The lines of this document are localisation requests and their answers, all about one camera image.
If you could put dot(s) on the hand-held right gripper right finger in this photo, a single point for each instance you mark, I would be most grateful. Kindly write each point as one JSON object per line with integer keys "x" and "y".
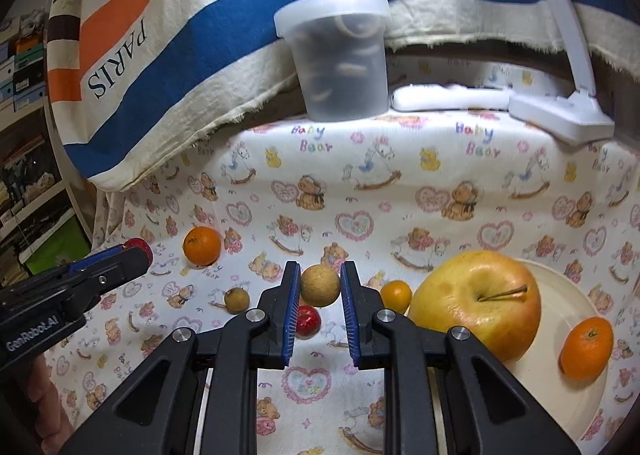
{"x": 350, "y": 315}

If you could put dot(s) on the cream round plate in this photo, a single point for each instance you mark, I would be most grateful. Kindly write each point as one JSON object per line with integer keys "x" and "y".
{"x": 550, "y": 395}

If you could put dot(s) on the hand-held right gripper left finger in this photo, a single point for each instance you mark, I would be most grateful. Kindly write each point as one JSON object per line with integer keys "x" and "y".
{"x": 292, "y": 315}

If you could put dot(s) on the person's left hand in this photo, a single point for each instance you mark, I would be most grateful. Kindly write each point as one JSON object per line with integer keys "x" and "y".
{"x": 47, "y": 405}

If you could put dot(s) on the storage shelf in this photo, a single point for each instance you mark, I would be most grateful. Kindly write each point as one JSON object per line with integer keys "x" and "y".
{"x": 30, "y": 175}

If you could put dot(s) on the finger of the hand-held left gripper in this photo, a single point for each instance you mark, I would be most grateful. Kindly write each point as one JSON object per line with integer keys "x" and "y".
{"x": 95, "y": 262}
{"x": 120, "y": 270}

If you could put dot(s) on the striped orange blue cloth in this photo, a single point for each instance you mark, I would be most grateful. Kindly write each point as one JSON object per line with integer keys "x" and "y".
{"x": 225, "y": 25}

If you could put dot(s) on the green storage bin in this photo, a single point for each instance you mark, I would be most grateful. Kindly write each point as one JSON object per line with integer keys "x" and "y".
{"x": 57, "y": 252}

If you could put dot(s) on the small red apple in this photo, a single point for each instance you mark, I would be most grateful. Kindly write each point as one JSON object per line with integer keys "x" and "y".
{"x": 309, "y": 321}

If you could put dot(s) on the orange tangerine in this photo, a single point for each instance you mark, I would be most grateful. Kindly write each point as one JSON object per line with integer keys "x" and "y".
{"x": 586, "y": 349}
{"x": 201, "y": 246}

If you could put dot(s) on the red cherry tomato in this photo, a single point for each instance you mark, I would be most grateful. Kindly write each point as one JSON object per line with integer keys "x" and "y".
{"x": 141, "y": 245}

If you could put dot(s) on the white desk lamp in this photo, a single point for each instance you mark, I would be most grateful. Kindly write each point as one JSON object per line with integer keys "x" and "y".
{"x": 560, "y": 115}

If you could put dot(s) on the large yellow red apple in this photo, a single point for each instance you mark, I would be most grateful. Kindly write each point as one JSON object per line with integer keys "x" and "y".
{"x": 475, "y": 310}

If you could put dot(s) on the white flat device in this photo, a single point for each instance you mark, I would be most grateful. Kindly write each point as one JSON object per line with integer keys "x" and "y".
{"x": 440, "y": 97}

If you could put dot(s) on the small orange kumquat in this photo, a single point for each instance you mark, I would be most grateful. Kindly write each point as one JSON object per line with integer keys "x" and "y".
{"x": 396, "y": 296}

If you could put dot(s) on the translucent plastic lidded container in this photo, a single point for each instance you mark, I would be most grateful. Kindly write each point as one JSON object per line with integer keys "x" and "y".
{"x": 340, "y": 65}

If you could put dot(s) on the brown longan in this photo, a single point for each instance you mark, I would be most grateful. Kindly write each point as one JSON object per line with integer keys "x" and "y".
{"x": 236, "y": 300}
{"x": 320, "y": 286}

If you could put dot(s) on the stack of cardboard boxes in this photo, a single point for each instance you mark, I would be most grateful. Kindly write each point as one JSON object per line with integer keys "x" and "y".
{"x": 25, "y": 70}

